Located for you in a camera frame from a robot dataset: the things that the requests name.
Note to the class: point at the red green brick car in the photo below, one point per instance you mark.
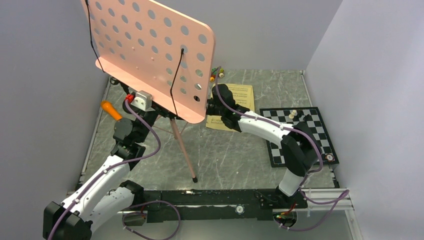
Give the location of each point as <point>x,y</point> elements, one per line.
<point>216,73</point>

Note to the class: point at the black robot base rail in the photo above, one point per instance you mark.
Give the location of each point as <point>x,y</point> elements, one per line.
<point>194,204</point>

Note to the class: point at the white chess piece upper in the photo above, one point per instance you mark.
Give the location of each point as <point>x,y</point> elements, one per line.
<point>293,114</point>

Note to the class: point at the pink music stand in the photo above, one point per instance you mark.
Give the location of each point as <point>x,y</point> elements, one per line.
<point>155,49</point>

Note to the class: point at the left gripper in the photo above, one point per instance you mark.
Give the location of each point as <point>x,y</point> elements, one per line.
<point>158,108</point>

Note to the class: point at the black white chessboard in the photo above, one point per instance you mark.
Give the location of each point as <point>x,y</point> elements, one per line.
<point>317,126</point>

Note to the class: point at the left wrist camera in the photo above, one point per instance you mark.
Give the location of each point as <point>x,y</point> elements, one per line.
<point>140,101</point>

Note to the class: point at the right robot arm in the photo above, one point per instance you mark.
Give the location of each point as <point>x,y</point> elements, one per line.
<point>299,148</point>

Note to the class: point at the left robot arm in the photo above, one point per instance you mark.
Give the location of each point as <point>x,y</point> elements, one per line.
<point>103,195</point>

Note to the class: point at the orange toy microphone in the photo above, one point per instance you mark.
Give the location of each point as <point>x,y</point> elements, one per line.
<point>110,109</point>

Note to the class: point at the yellow sheet music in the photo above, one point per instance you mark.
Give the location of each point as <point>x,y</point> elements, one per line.
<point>243,95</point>

